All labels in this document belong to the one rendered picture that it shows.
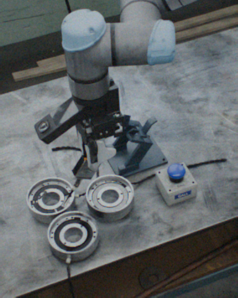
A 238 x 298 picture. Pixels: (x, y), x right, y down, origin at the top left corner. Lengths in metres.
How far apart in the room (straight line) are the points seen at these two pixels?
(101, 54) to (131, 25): 0.07
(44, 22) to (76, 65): 1.93
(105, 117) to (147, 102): 0.43
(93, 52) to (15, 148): 0.54
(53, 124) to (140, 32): 0.25
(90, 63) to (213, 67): 0.70
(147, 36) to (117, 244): 0.48
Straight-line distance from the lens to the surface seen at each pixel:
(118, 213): 1.32
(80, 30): 1.03
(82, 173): 1.28
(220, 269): 1.60
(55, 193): 1.38
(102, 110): 1.18
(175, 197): 1.36
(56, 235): 1.31
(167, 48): 1.05
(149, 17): 1.09
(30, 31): 3.00
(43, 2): 2.94
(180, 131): 1.52
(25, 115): 1.60
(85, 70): 1.07
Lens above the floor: 1.89
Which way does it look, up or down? 46 degrees down
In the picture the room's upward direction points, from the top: 4 degrees counter-clockwise
